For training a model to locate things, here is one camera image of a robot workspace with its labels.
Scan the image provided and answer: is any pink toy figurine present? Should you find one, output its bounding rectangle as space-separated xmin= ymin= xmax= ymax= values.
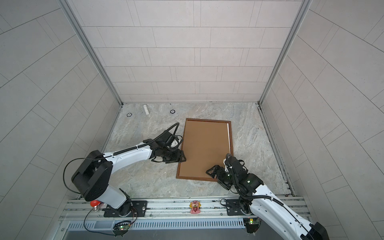
xmin=190 ymin=201 xmax=201 ymax=215

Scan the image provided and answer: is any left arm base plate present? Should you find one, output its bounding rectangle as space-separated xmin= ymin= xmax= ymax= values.
xmin=102 ymin=201 xmax=148 ymax=218

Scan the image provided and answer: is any right circuit board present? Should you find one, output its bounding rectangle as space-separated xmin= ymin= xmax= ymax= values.
xmin=243 ymin=218 xmax=261 ymax=235

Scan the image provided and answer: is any left circuit board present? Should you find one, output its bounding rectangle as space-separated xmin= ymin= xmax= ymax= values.
xmin=113 ymin=221 xmax=132 ymax=237

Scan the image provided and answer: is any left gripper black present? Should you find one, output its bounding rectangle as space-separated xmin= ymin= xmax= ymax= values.
xmin=160 ymin=146 xmax=189 ymax=164

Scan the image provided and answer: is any brown backing board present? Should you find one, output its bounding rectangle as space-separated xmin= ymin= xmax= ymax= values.
xmin=178 ymin=120 xmax=231 ymax=180

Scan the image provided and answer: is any circuit board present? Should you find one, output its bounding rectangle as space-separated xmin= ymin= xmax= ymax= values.
xmin=113 ymin=221 xmax=132 ymax=237
xmin=243 ymin=218 xmax=261 ymax=235

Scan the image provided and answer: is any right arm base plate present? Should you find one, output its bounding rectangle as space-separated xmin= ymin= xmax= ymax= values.
xmin=222 ymin=199 xmax=251 ymax=216

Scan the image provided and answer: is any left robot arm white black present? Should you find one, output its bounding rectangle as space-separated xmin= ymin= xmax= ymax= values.
xmin=71 ymin=132 xmax=186 ymax=217

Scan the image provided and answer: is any red emergency stop button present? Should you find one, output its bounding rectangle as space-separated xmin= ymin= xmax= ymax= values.
xmin=90 ymin=200 xmax=101 ymax=212

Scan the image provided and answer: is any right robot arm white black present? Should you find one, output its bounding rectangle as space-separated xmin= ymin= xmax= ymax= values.
xmin=206 ymin=154 xmax=329 ymax=240

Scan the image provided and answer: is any brown wooden picture frame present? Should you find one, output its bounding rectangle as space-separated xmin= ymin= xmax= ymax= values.
xmin=176 ymin=118 xmax=234 ymax=183

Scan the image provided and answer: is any white cylinder tube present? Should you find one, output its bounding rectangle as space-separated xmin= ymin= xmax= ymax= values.
xmin=143 ymin=105 xmax=150 ymax=115

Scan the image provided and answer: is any blue poster with white mat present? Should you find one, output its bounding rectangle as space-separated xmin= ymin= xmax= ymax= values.
xmin=227 ymin=123 xmax=231 ymax=152

